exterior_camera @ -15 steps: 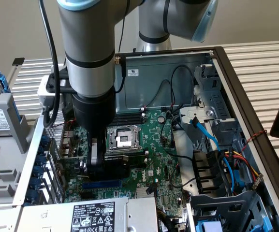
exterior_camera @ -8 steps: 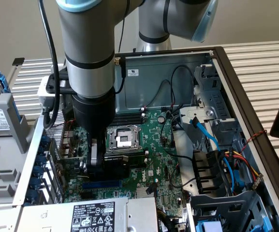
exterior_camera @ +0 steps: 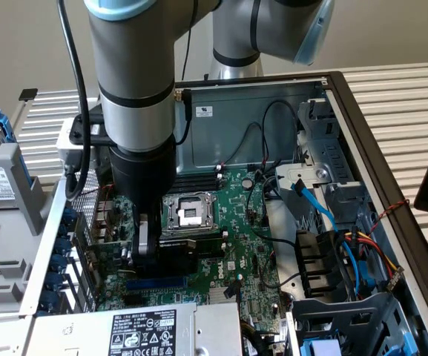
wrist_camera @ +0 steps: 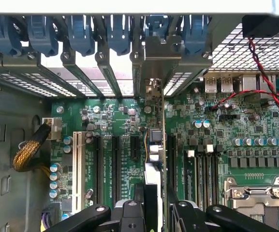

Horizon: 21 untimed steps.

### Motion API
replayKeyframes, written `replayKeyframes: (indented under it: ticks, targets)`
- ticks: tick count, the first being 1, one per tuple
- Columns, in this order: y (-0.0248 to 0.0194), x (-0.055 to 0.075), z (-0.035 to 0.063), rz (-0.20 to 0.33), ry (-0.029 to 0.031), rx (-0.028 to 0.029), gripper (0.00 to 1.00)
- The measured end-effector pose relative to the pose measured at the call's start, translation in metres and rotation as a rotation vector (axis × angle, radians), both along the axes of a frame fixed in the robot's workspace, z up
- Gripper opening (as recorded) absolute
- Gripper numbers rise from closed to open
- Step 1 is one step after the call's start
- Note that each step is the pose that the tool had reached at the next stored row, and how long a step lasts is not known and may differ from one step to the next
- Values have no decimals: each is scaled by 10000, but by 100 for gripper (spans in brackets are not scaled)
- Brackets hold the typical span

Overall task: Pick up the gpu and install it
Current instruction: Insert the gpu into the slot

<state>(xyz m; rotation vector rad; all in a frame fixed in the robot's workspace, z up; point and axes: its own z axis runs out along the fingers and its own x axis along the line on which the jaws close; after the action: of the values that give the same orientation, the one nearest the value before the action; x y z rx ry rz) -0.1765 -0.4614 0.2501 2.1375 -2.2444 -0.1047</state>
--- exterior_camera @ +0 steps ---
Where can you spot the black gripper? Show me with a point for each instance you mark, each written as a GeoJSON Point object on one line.
{"type": "Point", "coordinates": [143, 174]}

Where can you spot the GPU card with metal bracket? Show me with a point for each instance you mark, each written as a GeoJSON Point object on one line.
{"type": "Point", "coordinates": [176, 256]}

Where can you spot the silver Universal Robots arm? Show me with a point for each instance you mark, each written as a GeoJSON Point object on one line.
{"type": "Point", "coordinates": [135, 55]}

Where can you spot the black RAM slot white clips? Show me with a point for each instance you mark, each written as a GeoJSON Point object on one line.
{"type": "Point", "coordinates": [199, 178]}
{"type": "Point", "coordinates": [224, 234]}
{"type": "Point", "coordinates": [199, 185]}
{"type": "Point", "coordinates": [224, 246]}

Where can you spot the silver CPU socket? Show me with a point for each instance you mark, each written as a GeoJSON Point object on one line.
{"type": "Point", "coordinates": [189, 213]}

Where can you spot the white box on wrist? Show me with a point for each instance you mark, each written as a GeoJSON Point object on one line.
{"type": "Point", "coordinates": [63, 142]}

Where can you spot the blue slot retainer clip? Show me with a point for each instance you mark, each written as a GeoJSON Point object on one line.
{"type": "Point", "coordinates": [56, 280]}
{"type": "Point", "coordinates": [63, 244]}
{"type": "Point", "coordinates": [59, 262]}
{"type": "Point", "coordinates": [50, 301]}
{"type": "Point", "coordinates": [67, 217]}

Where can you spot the grey metal PC case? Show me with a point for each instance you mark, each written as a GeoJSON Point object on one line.
{"type": "Point", "coordinates": [236, 130]}

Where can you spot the round coin cell battery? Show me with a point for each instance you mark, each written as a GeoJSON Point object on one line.
{"type": "Point", "coordinates": [247, 182]}

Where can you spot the blue expansion slot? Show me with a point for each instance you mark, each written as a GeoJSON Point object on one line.
{"type": "Point", "coordinates": [154, 285]}

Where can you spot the green Dell motherboard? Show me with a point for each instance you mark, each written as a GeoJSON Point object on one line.
{"type": "Point", "coordinates": [243, 230]}

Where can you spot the black table end cap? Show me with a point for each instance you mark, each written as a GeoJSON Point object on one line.
{"type": "Point", "coordinates": [28, 94]}

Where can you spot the silver chipset heatsink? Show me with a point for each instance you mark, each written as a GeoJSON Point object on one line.
{"type": "Point", "coordinates": [221, 295]}

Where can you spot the grey parts rack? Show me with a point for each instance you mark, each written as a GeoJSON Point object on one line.
{"type": "Point", "coordinates": [9, 230]}

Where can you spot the silver power supply unit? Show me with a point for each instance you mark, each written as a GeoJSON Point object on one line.
{"type": "Point", "coordinates": [87, 330]}

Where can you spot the metal disk bay cage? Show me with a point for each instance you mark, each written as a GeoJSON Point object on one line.
{"type": "Point", "coordinates": [328, 148]}

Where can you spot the black plastic card guide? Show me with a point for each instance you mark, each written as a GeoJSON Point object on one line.
{"type": "Point", "coordinates": [313, 259]}

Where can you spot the grey plastic disk bay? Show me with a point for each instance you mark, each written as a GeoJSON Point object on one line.
{"type": "Point", "coordinates": [347, 319]}

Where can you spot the black wrist mount plate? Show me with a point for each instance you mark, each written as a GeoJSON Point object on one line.
{"type": "Point", "coordinates": [78, 135]}

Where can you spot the silver disk bay bracket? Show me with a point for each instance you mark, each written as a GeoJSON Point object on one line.
{"type": "Point", "coordinates": [310, 172]}

